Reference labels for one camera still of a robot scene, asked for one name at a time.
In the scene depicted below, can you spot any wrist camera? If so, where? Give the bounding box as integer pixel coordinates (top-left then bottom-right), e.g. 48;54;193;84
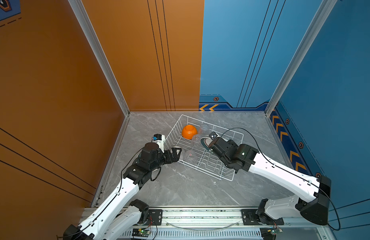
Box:
208;132;219;140
152;134;166;152

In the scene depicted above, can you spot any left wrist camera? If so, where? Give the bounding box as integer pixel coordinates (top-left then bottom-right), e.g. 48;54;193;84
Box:
152;134;166;152

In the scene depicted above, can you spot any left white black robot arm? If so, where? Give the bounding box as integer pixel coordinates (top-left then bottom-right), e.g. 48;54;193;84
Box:
60;142;182;240

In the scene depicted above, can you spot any clear glass cup back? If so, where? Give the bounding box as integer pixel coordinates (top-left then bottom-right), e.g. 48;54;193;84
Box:
199;124;209;136

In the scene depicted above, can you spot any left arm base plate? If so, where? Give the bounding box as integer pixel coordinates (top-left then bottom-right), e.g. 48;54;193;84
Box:
137;209;163;226

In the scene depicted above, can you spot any clear glass cup middle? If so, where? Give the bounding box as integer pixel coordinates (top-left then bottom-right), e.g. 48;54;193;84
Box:
191;134;202;149

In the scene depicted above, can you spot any left green circuit board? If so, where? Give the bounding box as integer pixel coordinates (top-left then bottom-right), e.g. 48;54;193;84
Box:
131;229;152;240

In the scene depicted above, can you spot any clear glass cup front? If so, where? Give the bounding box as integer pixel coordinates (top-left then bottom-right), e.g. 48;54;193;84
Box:
185;150;197;165

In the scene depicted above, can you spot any white wire dish rack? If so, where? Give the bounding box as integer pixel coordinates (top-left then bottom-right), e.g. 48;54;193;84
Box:
164;115;244;181

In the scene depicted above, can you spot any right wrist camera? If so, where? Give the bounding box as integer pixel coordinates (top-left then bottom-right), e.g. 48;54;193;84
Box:
208;132;219;140

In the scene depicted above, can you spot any aluminium front rail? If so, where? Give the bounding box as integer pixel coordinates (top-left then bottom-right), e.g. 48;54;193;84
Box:
81;207;335;240

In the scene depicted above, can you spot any clear glass cup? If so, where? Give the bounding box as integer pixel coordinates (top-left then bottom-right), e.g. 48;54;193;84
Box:
199;124;209;136
185;150;197;165
191;134;202;149

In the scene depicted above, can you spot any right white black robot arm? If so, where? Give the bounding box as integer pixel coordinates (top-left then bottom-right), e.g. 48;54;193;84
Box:
201;137;331;226

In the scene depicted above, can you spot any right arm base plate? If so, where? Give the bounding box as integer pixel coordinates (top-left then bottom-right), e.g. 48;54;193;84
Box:
240;209;284;226

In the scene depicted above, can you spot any orange bowl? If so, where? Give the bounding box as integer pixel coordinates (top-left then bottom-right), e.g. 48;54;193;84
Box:
182;125;198;140

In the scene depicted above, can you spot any right circuit board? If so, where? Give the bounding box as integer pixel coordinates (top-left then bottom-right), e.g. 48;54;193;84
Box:
260;228;283;240

